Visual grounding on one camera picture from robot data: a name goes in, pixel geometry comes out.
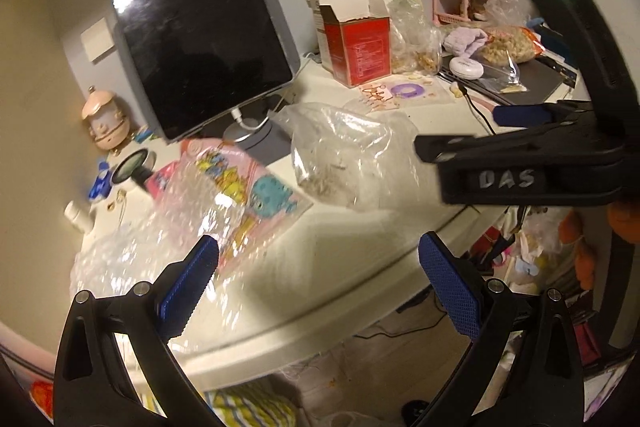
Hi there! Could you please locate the clear bubble wrap sheet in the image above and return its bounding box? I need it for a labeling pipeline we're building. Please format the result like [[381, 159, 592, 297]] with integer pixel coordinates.
[[70, 186, 245, 355]]

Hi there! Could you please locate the small clear plastic bag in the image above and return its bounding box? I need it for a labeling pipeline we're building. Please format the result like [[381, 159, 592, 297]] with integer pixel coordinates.
[[270, 103, 436, 211]]

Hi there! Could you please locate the pink cartoon plastic bag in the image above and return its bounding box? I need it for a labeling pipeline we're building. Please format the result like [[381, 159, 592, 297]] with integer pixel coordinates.
[[146, 136, 314, 278]]

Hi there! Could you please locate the black laptop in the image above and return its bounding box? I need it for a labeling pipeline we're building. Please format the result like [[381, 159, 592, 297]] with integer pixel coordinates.
[[439, 55, 578, 105]]

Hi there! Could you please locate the bag of nuts snack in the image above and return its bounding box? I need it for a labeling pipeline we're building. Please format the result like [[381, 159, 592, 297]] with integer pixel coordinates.
[[477, 26, 546, 66]]

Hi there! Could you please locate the white round compact case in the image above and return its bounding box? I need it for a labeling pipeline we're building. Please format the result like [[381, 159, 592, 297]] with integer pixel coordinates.
[[448, 56, 484, 80]]

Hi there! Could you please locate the pink desk organizer rack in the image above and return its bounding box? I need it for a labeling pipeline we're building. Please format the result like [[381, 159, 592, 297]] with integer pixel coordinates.
[[432, 0, 488, 26]]

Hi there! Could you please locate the striped yellow blue bedsheet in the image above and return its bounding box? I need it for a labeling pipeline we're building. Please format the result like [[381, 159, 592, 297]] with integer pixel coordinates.
[[139, 378, 302, 427]]

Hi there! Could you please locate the white pill bottle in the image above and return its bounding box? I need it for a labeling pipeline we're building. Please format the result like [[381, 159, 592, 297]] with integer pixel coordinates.
[[63, 200, 94, 234]]

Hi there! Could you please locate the blue tissue pack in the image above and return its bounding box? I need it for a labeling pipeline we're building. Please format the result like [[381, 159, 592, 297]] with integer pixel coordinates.
[[88, 160, 112, 202]]

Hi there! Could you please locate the red and white carton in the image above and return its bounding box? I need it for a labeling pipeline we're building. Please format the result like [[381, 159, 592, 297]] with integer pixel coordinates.
[[308, 0, 392, 88]]

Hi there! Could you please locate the pink carousel music box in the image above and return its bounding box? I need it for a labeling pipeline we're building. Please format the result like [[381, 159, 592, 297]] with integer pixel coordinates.
[[81, 86, 131, 152]]

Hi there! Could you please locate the black tablet monitor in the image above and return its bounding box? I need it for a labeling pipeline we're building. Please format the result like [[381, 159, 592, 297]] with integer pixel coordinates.
[[111, 0, 300, 142]]

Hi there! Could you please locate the black handled magnifying glass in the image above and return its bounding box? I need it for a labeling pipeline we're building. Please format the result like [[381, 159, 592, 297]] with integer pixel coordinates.
[[111, 148, 156, 187]]

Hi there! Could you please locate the white wall switch plate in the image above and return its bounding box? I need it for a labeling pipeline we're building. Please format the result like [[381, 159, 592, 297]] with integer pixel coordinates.
[[80, 17, 115, 63]]

